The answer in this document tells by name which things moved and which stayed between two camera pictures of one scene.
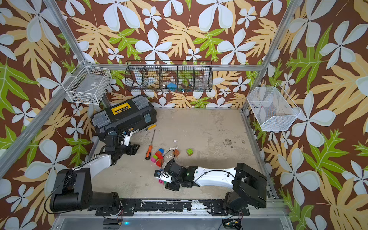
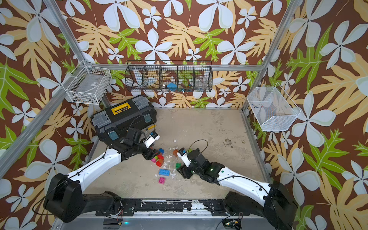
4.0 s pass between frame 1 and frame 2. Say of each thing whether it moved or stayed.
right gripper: moved
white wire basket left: stayed
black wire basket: stayed
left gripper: moved
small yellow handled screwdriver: stayed
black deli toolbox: stayed
